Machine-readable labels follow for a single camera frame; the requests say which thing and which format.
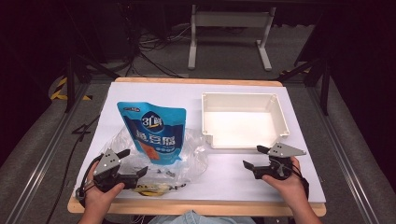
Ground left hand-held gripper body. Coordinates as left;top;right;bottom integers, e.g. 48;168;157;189
92;147;138;192

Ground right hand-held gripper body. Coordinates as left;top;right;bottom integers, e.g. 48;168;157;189
253;142;307;182

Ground person's left hand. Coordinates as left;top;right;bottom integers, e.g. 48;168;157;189
83;173;126;210

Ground person's right hand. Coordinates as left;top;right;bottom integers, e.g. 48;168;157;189
262;156;308;208

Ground yellow item in bag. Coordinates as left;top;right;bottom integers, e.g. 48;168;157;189
135;182;170;198

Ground small dark items in bag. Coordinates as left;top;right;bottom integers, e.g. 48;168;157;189
156;168;176;177

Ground white table mat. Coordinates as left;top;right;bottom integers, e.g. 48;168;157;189
72;81;327;204

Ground white plastic bin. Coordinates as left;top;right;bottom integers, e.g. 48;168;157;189
200;91;290;150

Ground blue snack pouch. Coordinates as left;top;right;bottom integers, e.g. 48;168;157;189
117;101;188;166

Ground clear plastic bag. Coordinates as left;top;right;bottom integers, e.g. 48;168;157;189
99;125;210;198

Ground person's blue denim clothing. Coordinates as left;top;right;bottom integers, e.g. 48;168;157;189
147;209;257;224

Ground black tripod stand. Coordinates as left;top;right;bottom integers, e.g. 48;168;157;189
63;53;121;114
276;55;332;117

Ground yellow black hazard tape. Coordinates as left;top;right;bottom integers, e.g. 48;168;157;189
49;76;93;102

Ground white metal stand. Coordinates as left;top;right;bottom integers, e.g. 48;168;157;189
187;4;277;72

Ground left hand-held gripper black cable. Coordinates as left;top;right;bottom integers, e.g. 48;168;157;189
78;153;101;201

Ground hand-held gripper black cable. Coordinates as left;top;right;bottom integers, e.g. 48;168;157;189
291;161;310;201
78;153;101;201

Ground right hand-held gripper black cable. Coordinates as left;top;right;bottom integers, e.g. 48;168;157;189
291;161;310;201

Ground aluminium floor rail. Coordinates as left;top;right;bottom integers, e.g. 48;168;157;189
5;83;92;224
305;77;380;224

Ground black floor cables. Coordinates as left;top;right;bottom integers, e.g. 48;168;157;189
123;23;191;79

